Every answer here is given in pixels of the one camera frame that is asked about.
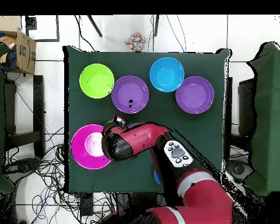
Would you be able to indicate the purple bowl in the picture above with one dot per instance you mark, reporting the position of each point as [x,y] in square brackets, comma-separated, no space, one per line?
[130,88]
[194,95]

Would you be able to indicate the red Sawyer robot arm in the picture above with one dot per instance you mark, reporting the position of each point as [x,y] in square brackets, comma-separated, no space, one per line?
[177,177]

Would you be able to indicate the dark green table cloth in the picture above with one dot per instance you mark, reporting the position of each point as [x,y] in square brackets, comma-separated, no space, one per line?
[93,116]

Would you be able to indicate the large pink bowl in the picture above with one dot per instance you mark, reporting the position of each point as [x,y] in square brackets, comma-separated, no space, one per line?
[86,147]

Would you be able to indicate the large green bowl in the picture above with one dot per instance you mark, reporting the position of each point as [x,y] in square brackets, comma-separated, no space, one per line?
[96,81]

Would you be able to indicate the small dark blue bowl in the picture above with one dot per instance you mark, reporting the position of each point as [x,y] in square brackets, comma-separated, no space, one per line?
[156,176]

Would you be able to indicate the large blue bowl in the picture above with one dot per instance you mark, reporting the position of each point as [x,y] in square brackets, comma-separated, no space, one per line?
[166,74]

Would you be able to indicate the multicoloured bundle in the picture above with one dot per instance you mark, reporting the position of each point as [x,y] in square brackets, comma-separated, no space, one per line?
[135,41]

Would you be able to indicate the cardboard box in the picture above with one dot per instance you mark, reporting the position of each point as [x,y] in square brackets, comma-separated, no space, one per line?
[23,49]

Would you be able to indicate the black bench frame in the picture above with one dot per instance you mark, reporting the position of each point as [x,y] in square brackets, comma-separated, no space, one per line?
[38,112]

